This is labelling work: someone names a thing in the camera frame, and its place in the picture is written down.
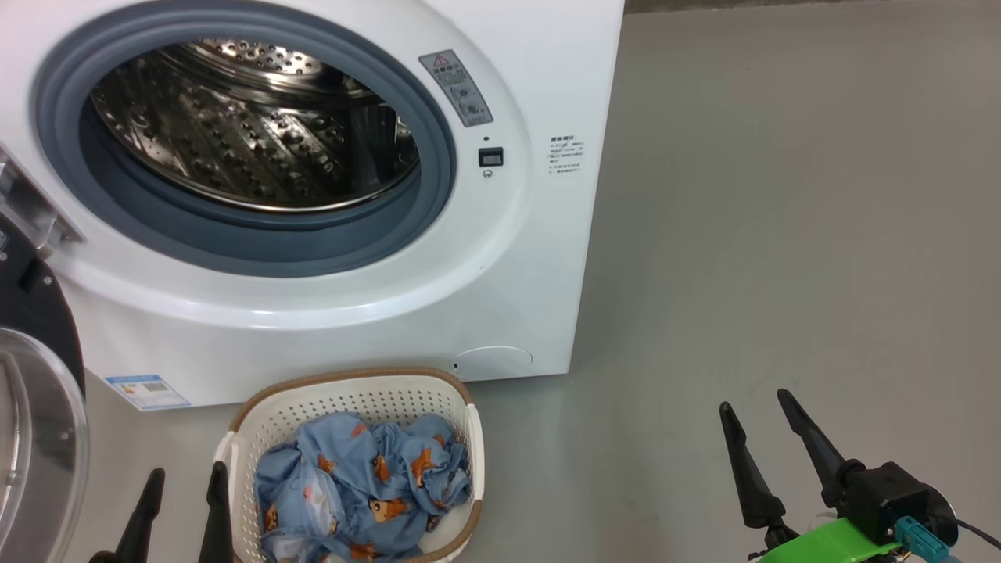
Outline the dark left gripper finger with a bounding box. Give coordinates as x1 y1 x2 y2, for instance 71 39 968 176
197 461 236 563
88 467 167 563

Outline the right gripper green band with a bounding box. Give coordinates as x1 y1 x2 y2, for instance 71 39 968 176
718 389 902 563

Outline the blue bear print garment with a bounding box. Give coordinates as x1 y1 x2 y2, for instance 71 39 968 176
254 444 346 563
297 412 474 561

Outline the round black glass washer door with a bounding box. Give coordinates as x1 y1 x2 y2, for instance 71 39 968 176
0 145 91 563

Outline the grey rubber door gasket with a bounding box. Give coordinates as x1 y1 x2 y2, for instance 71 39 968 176
31 0 458 278

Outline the white front-load washing machine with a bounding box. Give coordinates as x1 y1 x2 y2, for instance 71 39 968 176
0 0 625 411

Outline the washing machine drum with laundry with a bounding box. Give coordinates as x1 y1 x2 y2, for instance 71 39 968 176
90 38 422 212

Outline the blue energy label sticker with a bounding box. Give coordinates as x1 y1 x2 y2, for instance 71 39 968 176
106 374 191 411

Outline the cream laundry basket brown rim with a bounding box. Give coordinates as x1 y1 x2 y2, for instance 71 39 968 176
213 366 486 563

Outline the round white filter cover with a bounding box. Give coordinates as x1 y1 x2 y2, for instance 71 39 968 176
452 346 534 382

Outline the small printed text label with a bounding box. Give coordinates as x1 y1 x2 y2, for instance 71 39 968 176
547 134 587 175

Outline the grey warning label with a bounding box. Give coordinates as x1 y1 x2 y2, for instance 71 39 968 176
418 51 495 127

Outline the teal right cable connector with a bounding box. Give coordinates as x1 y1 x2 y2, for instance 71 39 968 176
894 516 964 563

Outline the black right camera cable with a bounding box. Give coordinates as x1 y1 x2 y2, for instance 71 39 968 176
950 516 1001 552

